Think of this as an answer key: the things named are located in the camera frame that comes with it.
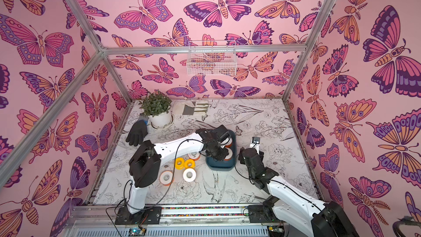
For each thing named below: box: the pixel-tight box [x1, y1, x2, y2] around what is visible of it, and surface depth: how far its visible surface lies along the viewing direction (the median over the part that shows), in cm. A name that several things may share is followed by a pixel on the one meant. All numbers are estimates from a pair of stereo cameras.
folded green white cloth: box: [172, 99, 209, 116], surface depth 118 cm
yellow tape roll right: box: [184, 158, 196, 169], surface depth 89 cm
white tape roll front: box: [182, 167, 197, 183], surface depth 85 cm
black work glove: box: [125, 113, 149, 147], surface depth 102 cm
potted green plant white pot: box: [138, 88, 175, 130], surface depth 94 cm
